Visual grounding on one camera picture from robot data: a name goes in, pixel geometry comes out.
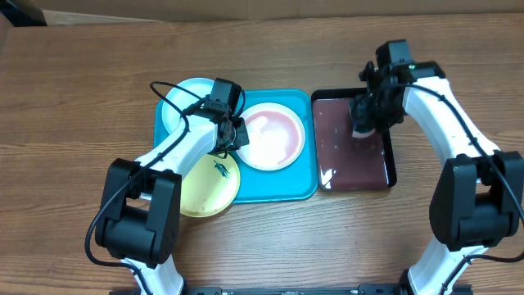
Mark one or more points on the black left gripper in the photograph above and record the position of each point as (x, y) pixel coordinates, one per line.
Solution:
(242, 137)

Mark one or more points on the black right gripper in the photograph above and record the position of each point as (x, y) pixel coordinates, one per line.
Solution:
(360, 104)

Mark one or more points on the green sponge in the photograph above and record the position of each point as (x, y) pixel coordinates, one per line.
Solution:
(361, 132)

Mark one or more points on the white plate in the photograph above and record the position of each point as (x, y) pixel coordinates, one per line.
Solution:
(276, 136)

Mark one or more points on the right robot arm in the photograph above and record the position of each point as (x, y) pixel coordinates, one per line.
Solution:
(478, 198)

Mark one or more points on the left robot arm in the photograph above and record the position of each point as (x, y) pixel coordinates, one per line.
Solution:
(137, 224)

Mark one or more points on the black tray with red liquid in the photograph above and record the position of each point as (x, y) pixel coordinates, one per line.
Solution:
(346, 163)

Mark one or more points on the teal plastic tray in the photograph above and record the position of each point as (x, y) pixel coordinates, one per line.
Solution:
(299, 180)

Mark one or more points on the yellow plate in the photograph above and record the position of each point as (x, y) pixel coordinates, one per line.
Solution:
(210, 187)

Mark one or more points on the cardboard sheet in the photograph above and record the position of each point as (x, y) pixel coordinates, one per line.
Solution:
(206, 10)

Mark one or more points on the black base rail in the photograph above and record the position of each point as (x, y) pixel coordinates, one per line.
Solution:
(363, 289)

